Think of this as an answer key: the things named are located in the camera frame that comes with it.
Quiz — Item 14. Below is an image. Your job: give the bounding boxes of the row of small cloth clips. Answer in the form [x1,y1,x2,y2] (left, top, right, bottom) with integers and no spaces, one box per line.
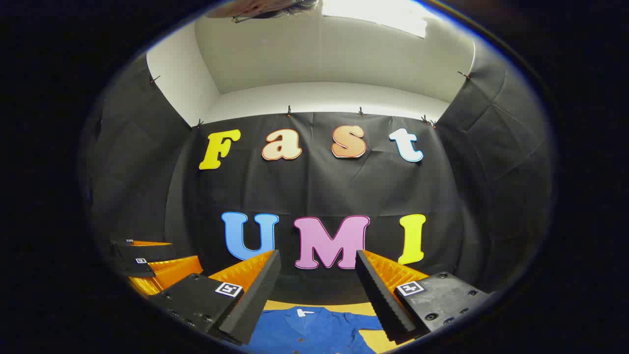
[150,71,471,129]

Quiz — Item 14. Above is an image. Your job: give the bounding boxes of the ceiling light panel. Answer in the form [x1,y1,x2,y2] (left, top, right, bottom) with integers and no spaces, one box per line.
[322,0,429,39]

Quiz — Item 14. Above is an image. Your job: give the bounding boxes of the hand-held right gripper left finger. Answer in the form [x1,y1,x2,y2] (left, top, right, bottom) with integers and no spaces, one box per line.
[147,249,282,346]

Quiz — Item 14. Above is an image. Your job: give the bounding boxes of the blue corduroy shirt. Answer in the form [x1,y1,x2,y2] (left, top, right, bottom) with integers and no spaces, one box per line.
[243,306,389,354]

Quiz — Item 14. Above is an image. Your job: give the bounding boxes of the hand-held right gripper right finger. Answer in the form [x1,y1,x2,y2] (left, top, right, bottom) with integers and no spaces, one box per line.
[355,249,492,345]

